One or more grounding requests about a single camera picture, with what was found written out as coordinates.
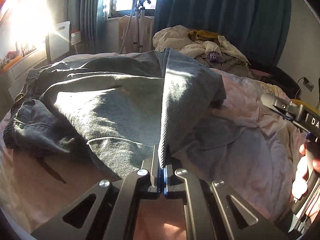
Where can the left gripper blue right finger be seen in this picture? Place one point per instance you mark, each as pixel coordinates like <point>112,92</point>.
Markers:
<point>214,210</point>

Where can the wall power socket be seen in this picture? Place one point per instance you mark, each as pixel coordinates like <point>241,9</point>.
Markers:
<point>308,84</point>

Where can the mustard yellow garment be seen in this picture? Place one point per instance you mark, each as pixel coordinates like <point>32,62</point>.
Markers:
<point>200,36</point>

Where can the tripod stand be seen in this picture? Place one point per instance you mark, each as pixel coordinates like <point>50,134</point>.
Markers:
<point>137,10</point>

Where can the teal curtain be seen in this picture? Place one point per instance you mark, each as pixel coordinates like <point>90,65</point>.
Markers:
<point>258,28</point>
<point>88,19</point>

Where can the beige cardboard box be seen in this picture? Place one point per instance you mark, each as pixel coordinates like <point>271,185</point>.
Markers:
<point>147,34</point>

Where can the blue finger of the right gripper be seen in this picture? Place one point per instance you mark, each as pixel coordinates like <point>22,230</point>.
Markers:
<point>270,100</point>
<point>284,113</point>

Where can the white desk with drawers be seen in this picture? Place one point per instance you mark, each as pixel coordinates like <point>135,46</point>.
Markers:
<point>14,78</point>

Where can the teal curtain right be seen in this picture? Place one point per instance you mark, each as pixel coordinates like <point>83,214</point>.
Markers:
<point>258,28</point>

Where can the orange tray with bottles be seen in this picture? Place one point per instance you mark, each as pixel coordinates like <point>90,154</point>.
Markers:
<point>10,59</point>

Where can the blue denim jeans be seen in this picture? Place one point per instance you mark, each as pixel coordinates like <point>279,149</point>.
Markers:
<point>116,108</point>

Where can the cream puffer jacket pile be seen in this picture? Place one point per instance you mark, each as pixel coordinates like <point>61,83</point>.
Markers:
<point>233,60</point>

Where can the pink white duvet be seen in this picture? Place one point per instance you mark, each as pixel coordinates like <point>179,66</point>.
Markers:
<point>241,142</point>

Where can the person's right hand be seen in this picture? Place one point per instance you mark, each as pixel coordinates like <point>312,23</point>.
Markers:
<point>299,186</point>

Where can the teal curtain left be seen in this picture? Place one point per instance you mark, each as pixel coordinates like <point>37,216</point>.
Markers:
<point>88,19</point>

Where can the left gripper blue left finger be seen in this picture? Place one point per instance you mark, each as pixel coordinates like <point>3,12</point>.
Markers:
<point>108,210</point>

